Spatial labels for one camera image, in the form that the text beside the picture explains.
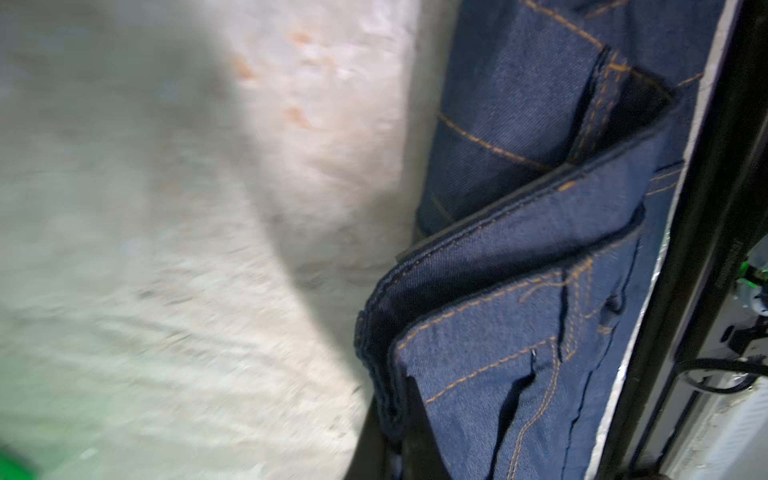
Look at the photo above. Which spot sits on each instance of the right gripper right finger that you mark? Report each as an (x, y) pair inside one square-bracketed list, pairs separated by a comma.
[(420, 453)]

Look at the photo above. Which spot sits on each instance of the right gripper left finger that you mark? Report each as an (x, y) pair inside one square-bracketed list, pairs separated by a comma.
[(370, 460)]

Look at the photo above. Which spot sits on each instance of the dark blue denim trousers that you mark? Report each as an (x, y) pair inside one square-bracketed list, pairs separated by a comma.
[(538, 235)]

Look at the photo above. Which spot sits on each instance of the green plastic basket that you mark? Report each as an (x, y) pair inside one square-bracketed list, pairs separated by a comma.
[(12, 468)]

